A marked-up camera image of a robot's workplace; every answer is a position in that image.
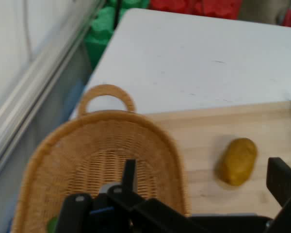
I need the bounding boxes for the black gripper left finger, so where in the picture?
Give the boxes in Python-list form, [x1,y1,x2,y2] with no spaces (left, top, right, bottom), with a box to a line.
[54,159,192,233]

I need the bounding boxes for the wooden cutting board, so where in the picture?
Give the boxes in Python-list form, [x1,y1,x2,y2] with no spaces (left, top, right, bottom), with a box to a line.
[145,100,291,219]

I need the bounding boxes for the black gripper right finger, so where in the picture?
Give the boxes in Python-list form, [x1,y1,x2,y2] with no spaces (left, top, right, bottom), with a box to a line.
[264,157,291,233]

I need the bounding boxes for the green foam block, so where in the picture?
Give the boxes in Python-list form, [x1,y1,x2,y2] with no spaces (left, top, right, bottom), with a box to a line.
[83,0,151,71]

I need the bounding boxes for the brown potato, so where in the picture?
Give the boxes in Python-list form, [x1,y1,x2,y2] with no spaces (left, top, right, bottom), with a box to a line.
[217,137,258,187]

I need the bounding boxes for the green bell pepper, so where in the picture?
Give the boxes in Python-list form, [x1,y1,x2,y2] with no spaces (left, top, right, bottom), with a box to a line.
[46,216,60,233]

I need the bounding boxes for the aluminium wall rail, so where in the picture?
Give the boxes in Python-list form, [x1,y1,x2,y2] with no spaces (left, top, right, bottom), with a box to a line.
[0,0,107,187]

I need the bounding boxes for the woven wicker basket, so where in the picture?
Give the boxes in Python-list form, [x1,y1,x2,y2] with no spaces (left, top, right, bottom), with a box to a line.
[11,83,192,233]

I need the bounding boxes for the large red foam block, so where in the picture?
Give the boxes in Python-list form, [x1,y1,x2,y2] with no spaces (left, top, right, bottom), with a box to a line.
[149,0,242,20]

